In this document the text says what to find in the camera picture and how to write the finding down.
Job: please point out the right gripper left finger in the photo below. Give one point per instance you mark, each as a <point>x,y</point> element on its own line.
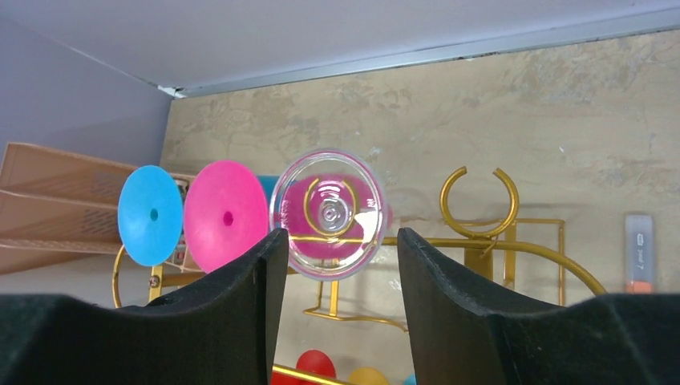
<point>220,329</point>

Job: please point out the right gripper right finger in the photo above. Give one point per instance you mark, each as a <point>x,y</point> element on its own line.
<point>465,329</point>

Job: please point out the red wine glass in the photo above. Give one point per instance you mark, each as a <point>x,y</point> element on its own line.
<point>314,361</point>

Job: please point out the yellow wine glass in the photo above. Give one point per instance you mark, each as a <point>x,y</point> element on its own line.
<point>367,376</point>

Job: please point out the magenta wine glass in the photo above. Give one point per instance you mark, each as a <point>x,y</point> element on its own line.
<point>331,204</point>

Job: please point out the clear wine glass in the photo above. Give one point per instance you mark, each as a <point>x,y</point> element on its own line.
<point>335,211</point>

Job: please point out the blue wine glass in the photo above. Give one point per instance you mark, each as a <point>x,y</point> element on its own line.
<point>410,380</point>
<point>150,215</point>

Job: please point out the small orange-capped tube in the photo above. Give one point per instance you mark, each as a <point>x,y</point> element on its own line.
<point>639,254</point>

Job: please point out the peach plastic file organizer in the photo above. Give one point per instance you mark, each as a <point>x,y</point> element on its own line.
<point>57,206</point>

